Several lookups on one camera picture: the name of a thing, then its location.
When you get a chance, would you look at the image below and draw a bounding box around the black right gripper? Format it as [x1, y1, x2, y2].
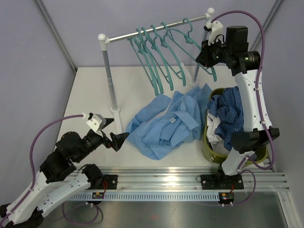
[196, 37, 232, 68]

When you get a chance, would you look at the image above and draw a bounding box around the teal hanger of blue shirt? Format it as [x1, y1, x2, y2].
[167, 18, 217, 82]

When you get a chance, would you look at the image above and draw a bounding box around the teal hanger of checked shirt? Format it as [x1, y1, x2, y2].
[160, 22, 186, 86]

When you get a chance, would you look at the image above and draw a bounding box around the light blue shirt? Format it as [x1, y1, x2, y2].
[126, 84, 212, 160]

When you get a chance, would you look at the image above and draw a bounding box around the dark blue checked shirt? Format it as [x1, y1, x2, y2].
[207, 86, 244, 151]

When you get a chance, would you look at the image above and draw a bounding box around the teal hanger of plaid shirt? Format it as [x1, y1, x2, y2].
[136, 28, 163, 94]

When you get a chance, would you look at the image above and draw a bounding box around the teal hanger of grey shirt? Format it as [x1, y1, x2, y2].
[127, 34, 160, 96]

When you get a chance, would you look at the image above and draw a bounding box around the teal hanger of white shirt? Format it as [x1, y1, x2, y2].
[151, 25, 174, 91]

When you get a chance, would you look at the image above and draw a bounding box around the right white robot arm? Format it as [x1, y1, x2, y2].
[196, 21, 280, 190]

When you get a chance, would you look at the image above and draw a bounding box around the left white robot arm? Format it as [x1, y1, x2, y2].
[0, 113, 129, 228]

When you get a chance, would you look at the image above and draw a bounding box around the metal clothes rack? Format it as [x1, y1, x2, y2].
[98, 8, 215, 133]

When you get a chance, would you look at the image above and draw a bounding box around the green laundry basket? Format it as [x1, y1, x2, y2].
[202, 88, 268, 163]

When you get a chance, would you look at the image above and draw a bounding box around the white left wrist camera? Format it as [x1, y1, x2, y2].
[82, 113, 106, 133]

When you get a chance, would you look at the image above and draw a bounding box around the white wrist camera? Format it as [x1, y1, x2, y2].
[82, 113, 106, 133]
[206, 21, 224, 46]

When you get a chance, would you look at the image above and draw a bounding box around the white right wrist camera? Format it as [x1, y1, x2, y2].
[206, 21, 224, 46]

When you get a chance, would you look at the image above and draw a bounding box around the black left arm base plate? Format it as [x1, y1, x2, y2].
[89, 174, 118, 190]

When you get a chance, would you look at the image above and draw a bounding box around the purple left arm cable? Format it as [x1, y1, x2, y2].
[0, 114, 105, 225]

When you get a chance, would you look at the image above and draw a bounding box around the white slotted cable duct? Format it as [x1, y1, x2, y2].
[69, 192, 219, 202]

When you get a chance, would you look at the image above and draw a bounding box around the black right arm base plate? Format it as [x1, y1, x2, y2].
[200, 174, 244, 190]

